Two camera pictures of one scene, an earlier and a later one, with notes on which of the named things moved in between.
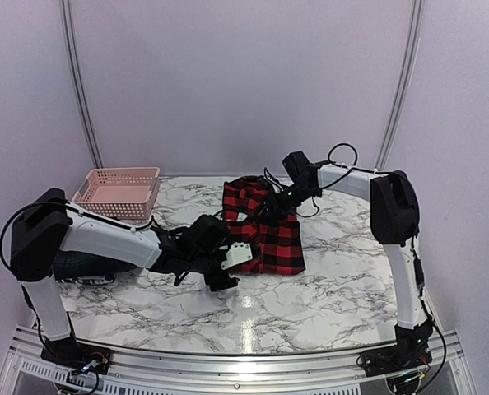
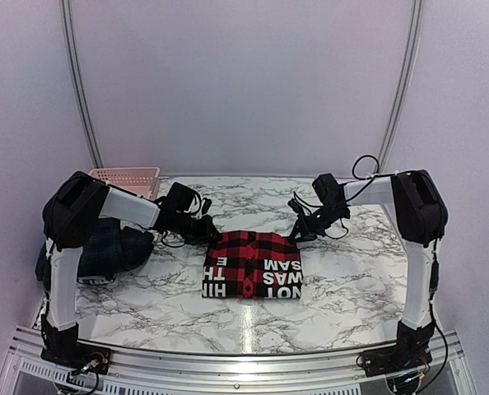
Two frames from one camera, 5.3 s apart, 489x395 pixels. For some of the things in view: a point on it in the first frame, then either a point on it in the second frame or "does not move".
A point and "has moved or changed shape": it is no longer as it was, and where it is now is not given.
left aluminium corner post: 94,138 does not move
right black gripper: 275,207 -> 308,232
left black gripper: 221,281 -> 204,236
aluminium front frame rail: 25,372 does not move
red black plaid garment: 275,239 has moved or changed shape
